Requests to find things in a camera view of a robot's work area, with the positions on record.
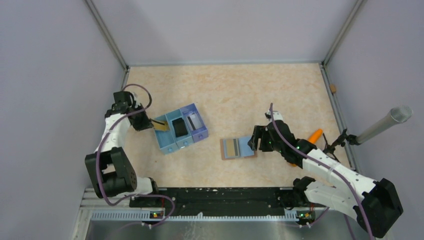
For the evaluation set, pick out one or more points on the black microphone tripod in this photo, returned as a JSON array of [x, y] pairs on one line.
[[341, 140]]

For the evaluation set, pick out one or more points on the black credit card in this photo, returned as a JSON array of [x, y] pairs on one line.
[[179, 127]]

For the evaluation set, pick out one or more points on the small tan block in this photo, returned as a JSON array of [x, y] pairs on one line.
[[332, 88]]

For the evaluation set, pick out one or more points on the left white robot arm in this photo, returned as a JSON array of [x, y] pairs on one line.
[[109, 168]]

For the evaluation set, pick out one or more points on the light blue card box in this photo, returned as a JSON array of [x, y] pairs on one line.
[[165, 139]]

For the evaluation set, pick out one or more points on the yellow credit card stack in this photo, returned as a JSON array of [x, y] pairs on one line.
[[160, 125]]

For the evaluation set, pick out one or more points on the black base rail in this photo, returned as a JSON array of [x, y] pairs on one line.
[[229, 202]]

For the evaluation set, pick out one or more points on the purple blue card box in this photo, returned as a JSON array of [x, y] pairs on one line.
[[199, 134]]

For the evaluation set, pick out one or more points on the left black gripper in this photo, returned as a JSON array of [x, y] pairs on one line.
[[145, 123]]

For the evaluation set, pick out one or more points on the silver microphone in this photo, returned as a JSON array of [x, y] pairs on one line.
[[395, 116]]

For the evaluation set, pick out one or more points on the orange carrot toy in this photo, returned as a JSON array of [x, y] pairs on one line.
[[303, 147]]

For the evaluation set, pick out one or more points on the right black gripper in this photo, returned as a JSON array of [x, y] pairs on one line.
[[260, 131]]

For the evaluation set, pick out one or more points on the middle blue card box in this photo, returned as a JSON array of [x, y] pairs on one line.
[[184, 141]]

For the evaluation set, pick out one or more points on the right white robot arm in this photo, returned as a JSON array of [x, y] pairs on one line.
[[374, 204]]

